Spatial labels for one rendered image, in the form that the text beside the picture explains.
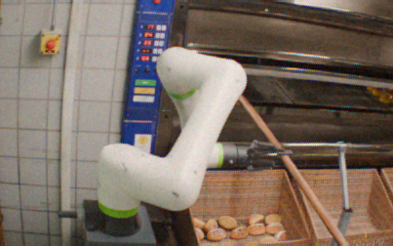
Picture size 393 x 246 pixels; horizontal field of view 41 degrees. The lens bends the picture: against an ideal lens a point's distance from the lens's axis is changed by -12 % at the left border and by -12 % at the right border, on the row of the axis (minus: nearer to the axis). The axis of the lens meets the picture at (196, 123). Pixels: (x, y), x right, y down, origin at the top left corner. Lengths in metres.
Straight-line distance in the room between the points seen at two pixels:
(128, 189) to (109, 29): 1.08
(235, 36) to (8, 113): 1.11
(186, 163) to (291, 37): 1.29
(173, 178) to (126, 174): 0.13
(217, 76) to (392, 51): 1.48
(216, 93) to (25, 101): 1.15
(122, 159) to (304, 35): 1.41
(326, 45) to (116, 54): 1.00
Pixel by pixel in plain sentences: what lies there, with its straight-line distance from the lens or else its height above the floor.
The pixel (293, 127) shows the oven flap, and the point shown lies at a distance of 2.93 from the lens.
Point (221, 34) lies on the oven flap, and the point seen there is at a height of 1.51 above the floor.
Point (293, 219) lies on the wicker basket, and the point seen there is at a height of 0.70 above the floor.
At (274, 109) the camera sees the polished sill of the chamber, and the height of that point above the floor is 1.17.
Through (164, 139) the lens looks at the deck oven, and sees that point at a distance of 2.75.
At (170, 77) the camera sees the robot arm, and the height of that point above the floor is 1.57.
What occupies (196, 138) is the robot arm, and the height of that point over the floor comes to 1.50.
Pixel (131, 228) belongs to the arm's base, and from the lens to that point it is 1.69.
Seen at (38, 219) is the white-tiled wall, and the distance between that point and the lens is 2.94.
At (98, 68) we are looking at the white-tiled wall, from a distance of 2.57.
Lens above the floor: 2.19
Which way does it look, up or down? 24 degrees down
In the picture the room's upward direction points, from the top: 9 degrees clockwise
